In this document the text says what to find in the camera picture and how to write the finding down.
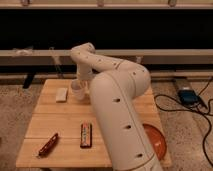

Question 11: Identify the blue power adapter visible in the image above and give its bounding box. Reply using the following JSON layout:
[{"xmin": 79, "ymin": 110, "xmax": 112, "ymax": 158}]
[{"xmin": 178, "ymin": 89, "xmax": 198, "ymax": 105}]

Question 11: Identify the orange ceramic bowl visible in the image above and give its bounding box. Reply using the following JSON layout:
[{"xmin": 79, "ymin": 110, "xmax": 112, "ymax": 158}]
[{"xmin": 143, "ymin": 124, "xmax": 167, "ymax": 160}]

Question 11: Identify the black cable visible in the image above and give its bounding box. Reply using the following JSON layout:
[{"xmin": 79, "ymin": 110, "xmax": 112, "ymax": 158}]
[{"xmin": 153, "ymin": 77, "xmax": 213, "ymax": 168}]

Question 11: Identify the wooden table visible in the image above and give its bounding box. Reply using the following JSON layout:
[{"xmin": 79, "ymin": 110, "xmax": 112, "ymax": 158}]
[{"xmin": 15, "ymin": 78, "xmax": 172, "ymax": 169}]

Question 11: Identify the red chocolate bar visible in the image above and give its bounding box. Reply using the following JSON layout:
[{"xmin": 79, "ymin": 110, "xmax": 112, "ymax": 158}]
[{"xmin": 80, "ymin": 123, "xmax": 92, "ymax": 148}]

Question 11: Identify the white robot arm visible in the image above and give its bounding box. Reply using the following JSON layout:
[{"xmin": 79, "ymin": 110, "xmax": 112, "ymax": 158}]
[{"xmin": 70, "ymin": 43, "xmax": 163, "ymax": 171}]

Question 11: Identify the white soap bar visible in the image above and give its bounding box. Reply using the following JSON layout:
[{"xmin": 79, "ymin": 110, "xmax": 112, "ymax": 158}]
[{"xmin": 56, "ymin": 88, "xmax": 68, "ymax": 102}]

